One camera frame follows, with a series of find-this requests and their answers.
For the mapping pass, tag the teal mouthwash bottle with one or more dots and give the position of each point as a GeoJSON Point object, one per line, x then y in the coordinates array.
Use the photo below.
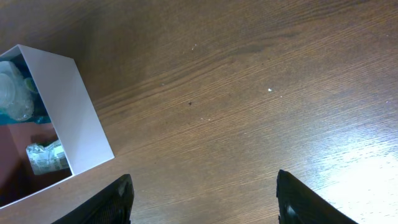
{"type": "Point", "coordinates": [40, 114]}

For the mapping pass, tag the pink cardboard box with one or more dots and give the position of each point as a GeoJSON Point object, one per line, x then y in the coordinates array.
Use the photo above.
{"type": "Point", "coordinates": [73, 121]}

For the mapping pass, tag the white sachet packet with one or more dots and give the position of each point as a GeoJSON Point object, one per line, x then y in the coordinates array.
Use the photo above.
{"type": "Point", "coordinates": [46, 159]}

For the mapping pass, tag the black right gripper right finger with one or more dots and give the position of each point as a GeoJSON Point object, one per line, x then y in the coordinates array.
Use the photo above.
{"type": "Point", "coordinates": [298, 204]}

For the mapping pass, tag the clear foam pump bottle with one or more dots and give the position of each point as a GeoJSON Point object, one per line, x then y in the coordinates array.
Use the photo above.
{"type": "Point", "coordinates": [18, 92]}

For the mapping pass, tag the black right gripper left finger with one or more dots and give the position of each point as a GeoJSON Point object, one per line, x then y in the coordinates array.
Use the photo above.
{"type": "Point", "coordinates": [112, 205]}

